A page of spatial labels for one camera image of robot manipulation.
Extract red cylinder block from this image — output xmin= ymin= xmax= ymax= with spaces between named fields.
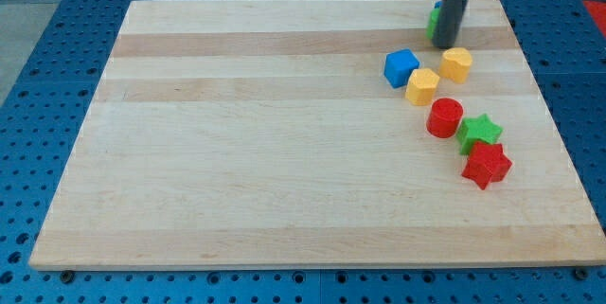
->
xmin=426 ymin=98 xmax=464 ymax=138

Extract yellow hexagon block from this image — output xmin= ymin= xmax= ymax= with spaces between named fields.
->
xmin=404 ymin=68 xmax=440 ymax=106

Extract yellow heart block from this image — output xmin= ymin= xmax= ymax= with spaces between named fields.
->
xmin=438 ymin=47 xmax=473 ymax=84

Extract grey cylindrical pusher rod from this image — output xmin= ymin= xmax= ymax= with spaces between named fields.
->
xmin=432 ymin=0 xmax=468 ymax=49

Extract blue cube block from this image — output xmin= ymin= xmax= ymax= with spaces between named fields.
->
xmin=383 ymin=49 xmax=420 ymax=89

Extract green block behind rod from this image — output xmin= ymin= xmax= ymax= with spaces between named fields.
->
xmin=426 ymin=8 xmax=440 ymax=40

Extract red object at right edge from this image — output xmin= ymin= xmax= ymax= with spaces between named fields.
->
xmin=583 ymin=0 xmax=606 ymax=36

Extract green star block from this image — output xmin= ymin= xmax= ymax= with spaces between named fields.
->
xmin=455 ymin=114 xmax=503 ymax=155

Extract wooden board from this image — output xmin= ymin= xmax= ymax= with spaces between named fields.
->
xmin=29 ymin=0 xmax=605 ymax=271

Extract red star block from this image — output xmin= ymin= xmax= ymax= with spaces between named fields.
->
xmin=461 ymin=141 xmax=513 ymax=190

